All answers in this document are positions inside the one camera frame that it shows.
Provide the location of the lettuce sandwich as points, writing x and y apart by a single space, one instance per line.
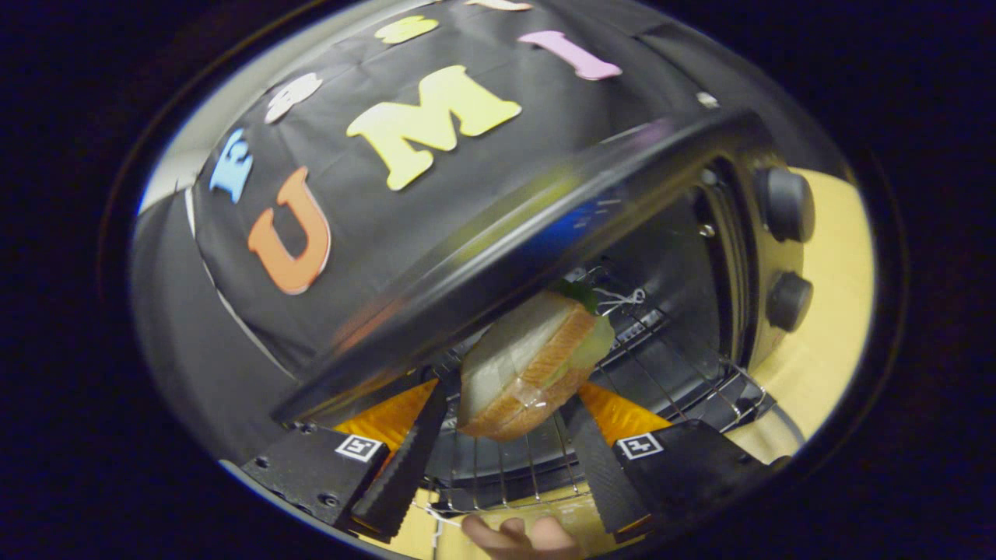
529 365

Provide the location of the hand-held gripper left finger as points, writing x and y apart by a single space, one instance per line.
408 467

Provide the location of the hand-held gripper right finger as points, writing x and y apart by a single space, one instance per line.
603 474

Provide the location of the black toaster oven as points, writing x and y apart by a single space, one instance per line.
545 233

